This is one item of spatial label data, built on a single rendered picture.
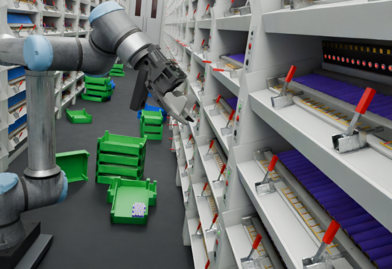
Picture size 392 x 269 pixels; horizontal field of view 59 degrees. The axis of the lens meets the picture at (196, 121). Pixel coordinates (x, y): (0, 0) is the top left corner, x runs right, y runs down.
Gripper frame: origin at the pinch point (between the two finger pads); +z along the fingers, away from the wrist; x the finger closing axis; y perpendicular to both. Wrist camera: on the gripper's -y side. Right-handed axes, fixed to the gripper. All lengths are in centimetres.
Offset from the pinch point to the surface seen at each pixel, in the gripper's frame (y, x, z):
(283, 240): 9.6, -21.6, 30.6
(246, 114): 10.6, 9.6, 8.4
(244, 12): 25.3, 31.2, -16.8
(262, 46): 25.2, 9.9, -1.9
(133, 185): -101, 98, -7
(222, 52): 3, 73, -22
